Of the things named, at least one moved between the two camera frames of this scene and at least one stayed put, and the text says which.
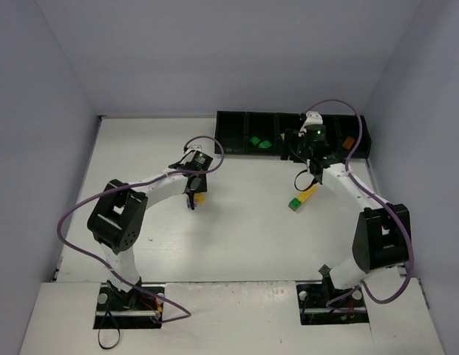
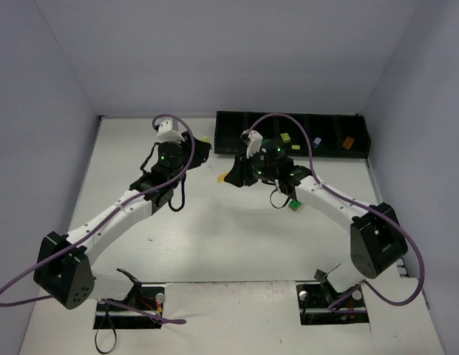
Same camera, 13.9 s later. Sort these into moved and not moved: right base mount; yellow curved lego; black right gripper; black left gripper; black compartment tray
Moved: black right gripper; yellow curved lego; black left gripper
Not moved: right base mount; black compartment tray
